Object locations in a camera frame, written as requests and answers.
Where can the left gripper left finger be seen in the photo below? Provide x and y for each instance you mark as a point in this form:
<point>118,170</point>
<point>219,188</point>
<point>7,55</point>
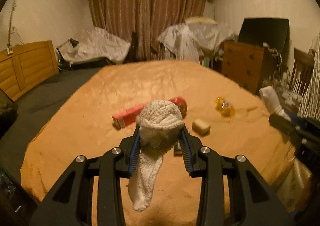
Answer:
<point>121,161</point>

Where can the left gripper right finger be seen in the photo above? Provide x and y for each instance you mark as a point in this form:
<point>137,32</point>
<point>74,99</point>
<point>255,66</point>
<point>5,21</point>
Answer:
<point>199,160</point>

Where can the white item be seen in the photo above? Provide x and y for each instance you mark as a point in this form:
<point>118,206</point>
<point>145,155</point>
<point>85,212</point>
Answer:
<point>272,102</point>

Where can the white terry sock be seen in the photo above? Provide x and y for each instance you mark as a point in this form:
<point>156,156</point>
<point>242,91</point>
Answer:
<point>160,122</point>

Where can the red round container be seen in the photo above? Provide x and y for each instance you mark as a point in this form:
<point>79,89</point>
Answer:
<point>181,104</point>

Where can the striped cloth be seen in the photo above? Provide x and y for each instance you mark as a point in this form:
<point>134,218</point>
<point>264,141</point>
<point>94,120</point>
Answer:
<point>309,104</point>

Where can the pink red box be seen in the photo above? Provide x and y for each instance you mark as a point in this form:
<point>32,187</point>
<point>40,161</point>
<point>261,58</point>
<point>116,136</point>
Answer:
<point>128,116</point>

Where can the tan bed blanket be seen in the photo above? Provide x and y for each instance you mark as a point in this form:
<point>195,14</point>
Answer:
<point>83,125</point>

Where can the yellow plastic wrapper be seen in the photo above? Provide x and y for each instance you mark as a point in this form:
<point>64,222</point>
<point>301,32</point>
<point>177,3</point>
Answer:
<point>224,107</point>

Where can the wooden chair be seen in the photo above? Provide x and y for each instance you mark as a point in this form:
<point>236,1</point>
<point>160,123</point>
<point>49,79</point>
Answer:
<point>303,64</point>

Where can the wooden dresser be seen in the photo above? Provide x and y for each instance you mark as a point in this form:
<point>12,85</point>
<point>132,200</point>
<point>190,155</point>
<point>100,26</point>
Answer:
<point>248,65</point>

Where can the dark grey mattress sheet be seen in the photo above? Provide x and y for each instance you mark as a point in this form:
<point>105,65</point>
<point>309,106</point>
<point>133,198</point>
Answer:
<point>35,108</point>

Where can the black television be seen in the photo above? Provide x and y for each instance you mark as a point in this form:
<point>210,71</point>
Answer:
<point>273,31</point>

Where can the left silver plastic cover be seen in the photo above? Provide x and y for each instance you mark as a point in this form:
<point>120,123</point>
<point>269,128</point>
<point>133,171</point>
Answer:
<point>96,44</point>

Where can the silver plastic cover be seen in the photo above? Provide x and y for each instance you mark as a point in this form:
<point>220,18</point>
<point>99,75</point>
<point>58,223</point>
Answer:
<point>189,42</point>
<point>96,44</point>

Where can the black garbage bag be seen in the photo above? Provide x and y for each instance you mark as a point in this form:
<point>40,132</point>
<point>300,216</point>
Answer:
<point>8,112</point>

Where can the right silver plastic cover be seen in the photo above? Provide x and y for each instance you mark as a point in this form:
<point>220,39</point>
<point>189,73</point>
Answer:
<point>189,42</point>

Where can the black desk lamp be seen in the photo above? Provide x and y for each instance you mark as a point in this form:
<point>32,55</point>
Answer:
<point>68,45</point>

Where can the wooden headboard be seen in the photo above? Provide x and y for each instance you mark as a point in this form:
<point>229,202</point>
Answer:
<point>27,66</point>

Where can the brown curtain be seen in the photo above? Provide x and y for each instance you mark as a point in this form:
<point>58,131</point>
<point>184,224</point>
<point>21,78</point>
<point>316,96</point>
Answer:
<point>147,19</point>

